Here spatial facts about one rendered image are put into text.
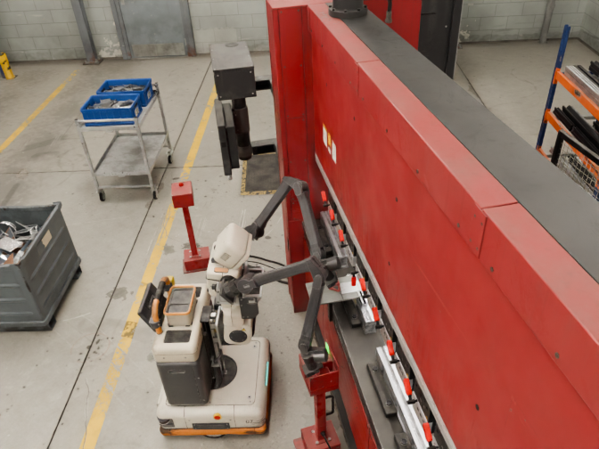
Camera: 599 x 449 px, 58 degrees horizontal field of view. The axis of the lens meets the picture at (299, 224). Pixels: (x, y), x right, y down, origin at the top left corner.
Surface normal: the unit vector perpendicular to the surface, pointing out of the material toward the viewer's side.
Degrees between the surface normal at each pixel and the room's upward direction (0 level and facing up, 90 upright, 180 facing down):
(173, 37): 90
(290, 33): 90
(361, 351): 0
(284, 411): 0
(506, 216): 0
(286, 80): 90
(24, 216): 93
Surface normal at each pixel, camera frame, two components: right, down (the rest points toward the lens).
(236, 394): -0.04, -0.81
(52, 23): -0.01, 0.59
